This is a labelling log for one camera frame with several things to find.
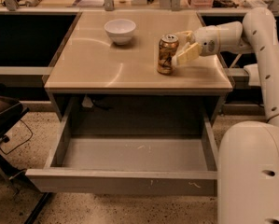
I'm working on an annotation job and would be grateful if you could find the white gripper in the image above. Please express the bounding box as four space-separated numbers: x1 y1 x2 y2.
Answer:
172 21 252 66

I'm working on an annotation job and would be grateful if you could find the orange soda can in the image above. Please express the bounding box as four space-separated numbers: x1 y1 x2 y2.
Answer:
157 34 179 75

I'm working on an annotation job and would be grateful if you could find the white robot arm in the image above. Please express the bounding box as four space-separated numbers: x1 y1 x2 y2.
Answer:
173 7 279 224

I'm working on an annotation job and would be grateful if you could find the grey open top drawer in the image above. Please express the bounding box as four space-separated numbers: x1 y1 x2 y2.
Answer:
26 97 217 196

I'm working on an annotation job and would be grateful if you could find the white office chair seat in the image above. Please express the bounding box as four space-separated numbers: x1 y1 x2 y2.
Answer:
244 63 260 87

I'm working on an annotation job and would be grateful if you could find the white ceramic bowl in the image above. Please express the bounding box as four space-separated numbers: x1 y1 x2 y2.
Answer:
104 19 136 45

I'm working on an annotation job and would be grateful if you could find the beige top cabinet desk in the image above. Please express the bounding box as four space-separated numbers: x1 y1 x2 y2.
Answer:
45 10 232 117

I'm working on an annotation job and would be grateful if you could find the dark chair at left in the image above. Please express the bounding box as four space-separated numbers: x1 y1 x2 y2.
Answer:
0 82 53 224

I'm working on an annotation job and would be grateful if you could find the black floor cable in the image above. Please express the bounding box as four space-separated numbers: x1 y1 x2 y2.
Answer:
0 119 35 156

